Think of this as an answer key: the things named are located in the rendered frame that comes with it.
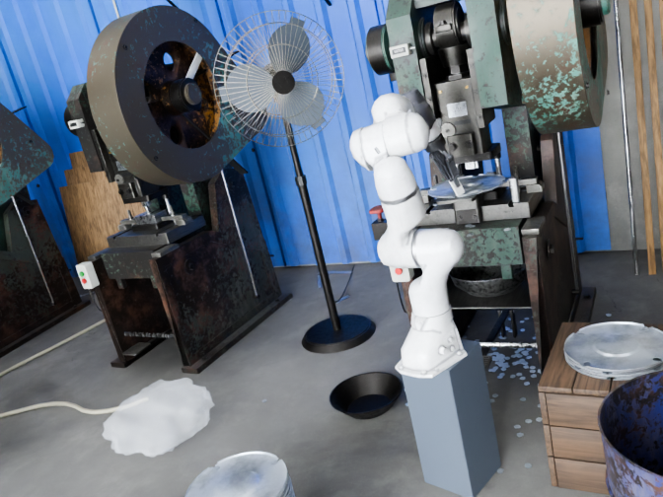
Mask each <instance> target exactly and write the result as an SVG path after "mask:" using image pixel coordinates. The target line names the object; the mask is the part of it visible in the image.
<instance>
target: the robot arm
mask: <svg viewBox="0 0 663 497"><path fill-rule="evenodd" d="M371 111H372V115H373V118H374V120H373V124H372V125H369V126H366V127H361V128H359V129H357V130H355V131H353V132H352V135H351V138H350V151H351V153H352V156H353V158H354V159H355V160H356V161H357V162H358V163H359V164H360V165H361V166H362V167H364V168H366V169H367V170H368V171H369V172H370V171H373V169H374V179H375V185H376V189H377V192H378V195H379V198H380V201H381V204H382V207H383V209H384V212H385V215H386V218H387V224H388V229H387V231H386V233H385V234H384V235H383V236H382V237H381V239H380V241H379V242H378V246H377V250H378V255H379V257H380V259H381V261H382V262H383V264H385V265H388V266H392V267H395V268H421V269H422V275H421V276H420V277H418V278H417V279H415V280H413V281H412V283H411V284H410V286H409V290H408V293H409V297H410V301H411V305H412V313H411V328H410V331H409V333H408V335H407V337H406V339H405V343H404V345H403V347H402V349H401V350H402V360H401V361H400V362H399V363H398V365H397V366H396V370H397V371H398V372H400V373H401V374H404V375H408V376H412V377H416V378H433V377H435V376H436V375H438V374H439V373H441V372H443V371H444V370H446V369H447V368H449V367H450V366H452V365H453V364H455V363H456V362H458V361H460V360H461V359H463V358H464V357H466V356H467V355H468V354H467V352H466V351H465V350H464V348H463V345H462V342H461V338H460V335H459V332H458V329H457V327H456V325H455V323H454V321H453V317H454V316H453V312H452V307H451V305H450V303H449V295H448V287H447V280H448V276H449V273H450V271H451V269H452V268H453V267H454V265H455V264H457V263H458V262H459V261H460V259H461V258H462V255H463V253H464V243H463V240H462V237H461V236H460V235H459V233H457V232H456V231H455V230H448V229H441V228H437V229H418V230H417V229H416V228H415V226H416V225H418V224H419V223H420V221H421V220H422V219H423V217H424V216H425V210H426V208H425V205H424V202H423V198H422V195H421V192H420V189H419V186H418V185H417V182H416V180H415V178H414V175H413V173H412V171H411V170H410V168H409V167H408V165H407V163H406V162H405V160H404V159H403V158H401V157H403V156H406V155H410V154H413V153H418V152H420V151H422V150H424V149H425V151H426V152H427V153H431V155H430V156H429V157H430V159H431V160H432V161H433V162H434V164H435V165H436V167H437V168H438V170H439V171H440V173H441V174H442V176H443V177H444V178H446V179H447V180H448V181H449V182H450V184H451V186H452V187H453V189H454V191H455V193H456V195H457V196H459V195H462V194H463V193H465V191H464V189H463V187H462V185H461V183H460V181H459V179H458V177H459V176H460V175H459V172H458V169H457V167H456V164H455V162H454V157H453V155H452V154H451V155H448V152H447V151H446V149H445V148H444V145H445V144H446V141H445V139H444V137H443V135H442V134H441V132H442V129H441V125H442V120H441V118H437V119H436V118H435V114H434V112H433V110H432V108H431V106H430V104H428V103H427V101H426V99H425V98H424V96H423V95H422V94H421V92H420V91H419V90H418V89H412V90H410V91H408V92H406V93H404V94H402V95H400V94H394V93H390V94H386V95H382V96H380V97H379V98H378V99H377V100H376V101H375V102H374V104H373V107H372V110H371Z"/></svg>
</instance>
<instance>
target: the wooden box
mask: <svg viewBox="0 0 663 497"><path fill-rule="evenodd" d="M596 323H598V322H593V323H591V322H563V323H562V324H561V327H560V329H559V332H558V334H557V337H556V340H555V342H554V345H553V347H552V352H551V354H550V357H549V359H548V362H547V364H546V366H545V369H544V372H543V374H542V377H541V379H540V382H539V385H538V390H539V400H540V407H541V412H542V419H543V424H544V425H543V426H544V433H545V440H546V447H547V454H548V461H549V468H550V475H551V482H552V486H556V487H560V488H566V489H573V490H580V491H586V492H593V493H599V494H606V495H610V493H609V491H608V487H607V483H606V470H607V466H606V460H605V454H604V448H603V442H602V436H601V432H600V429H599V426H598V410H599V407H600V405H601V402H602V401H603V399H604V398H605V397H606V395H607V394H608V393H609V392H610V391H612V390H613V389H614V388H616V387H617V386H619V385H620V384H622V383H624V382H626V381H628V380H625V381H614V379H615V378H613V377H609V378H611V379H610V380H603V379H597V378H593V377H589V376H586V375H584V374H581V373H579V372H577V371H576V370H574V369H573V368H571V367H570V366H569V365H568V363H567V362H566V360H565V356H564V350H563V347H564V342H565V340H566V338H567V337H568V336H569V335H570V334H571V333H573V332H574V333H576V332H577V331H579V329H580V328H582V327H585V326H588V325H592V324H596Z"/></svg>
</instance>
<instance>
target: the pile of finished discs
mask: <svg viewBox="0 0 663 497"><path fill-rule="evenodd" d="M651 327H652V328H651ZM651 327H650V328H648V327H647V326H644V324H642V323H636V322H628V321H610V322H601V323H596V324H592V325H588V326H585V327H582V328H580V329H579V331H577V332H576V333H574V332H573V333H571V334H570V335H569V336H568V337H567V338H566V340H565V342H564V347H563V350H564V356H565V360H566V362H567V363H568V365H569V366H570V367H571V368H573V369H574V370H576V371H577V372H579V373H581V374H584V375H586V376H589V377H593V378H597V379H603V380H610V379H611V378H609V377H613V378H615V379H614V381H625V380H630V379H633V378H636V377H638V376H642V375H645V374H649V373H653V372H658V371H662V370H663V331H661V330H660V329H658V328H655V327H653V326H651Z"/></svg>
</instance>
